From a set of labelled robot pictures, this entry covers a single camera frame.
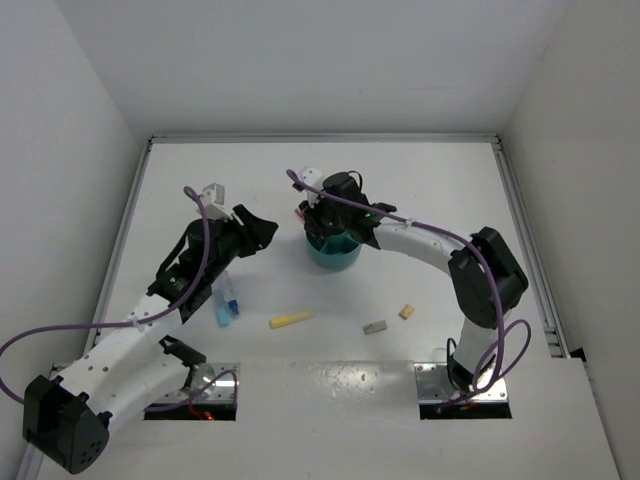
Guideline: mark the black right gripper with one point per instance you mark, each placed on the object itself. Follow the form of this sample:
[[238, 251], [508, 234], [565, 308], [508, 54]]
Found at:
[[312, 217]]

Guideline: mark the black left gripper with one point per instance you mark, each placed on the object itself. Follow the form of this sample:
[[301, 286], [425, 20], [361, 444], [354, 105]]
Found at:
[[254, 231]]

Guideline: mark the clear spray bottle blue cap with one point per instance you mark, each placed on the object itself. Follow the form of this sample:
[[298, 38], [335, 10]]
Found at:
[[228, 294]]

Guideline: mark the blue highlighter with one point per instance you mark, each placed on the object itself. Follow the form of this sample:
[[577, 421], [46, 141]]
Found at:
[[222, 312]]

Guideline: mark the yellow highlighter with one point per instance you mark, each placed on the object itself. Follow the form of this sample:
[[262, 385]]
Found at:
[[291, 319]]

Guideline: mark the pink highlighter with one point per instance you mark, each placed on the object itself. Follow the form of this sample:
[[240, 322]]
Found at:
[[299, 216]]

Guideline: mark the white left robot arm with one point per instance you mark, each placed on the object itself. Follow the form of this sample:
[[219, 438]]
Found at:
[[71, 416]]

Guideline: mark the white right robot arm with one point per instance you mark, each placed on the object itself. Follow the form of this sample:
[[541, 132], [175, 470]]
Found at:
[[487, 279]]

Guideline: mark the teal round divided organizer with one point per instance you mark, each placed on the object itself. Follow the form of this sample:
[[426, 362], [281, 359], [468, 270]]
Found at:
[[336, 252]]

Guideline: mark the grey rectangular eraser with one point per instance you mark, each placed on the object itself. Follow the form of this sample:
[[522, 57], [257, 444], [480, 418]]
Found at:
[[375, 327]]

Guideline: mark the small tan eraser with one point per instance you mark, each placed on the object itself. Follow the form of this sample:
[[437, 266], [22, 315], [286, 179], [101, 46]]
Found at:
[[406, 312]]

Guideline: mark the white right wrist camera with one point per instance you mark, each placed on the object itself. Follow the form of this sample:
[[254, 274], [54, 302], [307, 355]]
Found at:
[[313, 178]]

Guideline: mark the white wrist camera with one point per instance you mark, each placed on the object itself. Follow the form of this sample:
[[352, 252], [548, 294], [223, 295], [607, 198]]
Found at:
[[313, 178], [213, 199]]

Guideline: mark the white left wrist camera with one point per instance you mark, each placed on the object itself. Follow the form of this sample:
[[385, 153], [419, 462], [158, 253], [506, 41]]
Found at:
[[213, 199]]

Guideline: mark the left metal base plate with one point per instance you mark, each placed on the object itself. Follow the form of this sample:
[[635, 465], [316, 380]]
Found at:
[[220, 392]]

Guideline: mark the metal base plate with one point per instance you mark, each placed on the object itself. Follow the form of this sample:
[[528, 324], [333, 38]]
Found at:
[[220, 392], [433, 387]]

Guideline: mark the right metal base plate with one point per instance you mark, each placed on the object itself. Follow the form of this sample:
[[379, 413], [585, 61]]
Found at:
[[433, 387]]

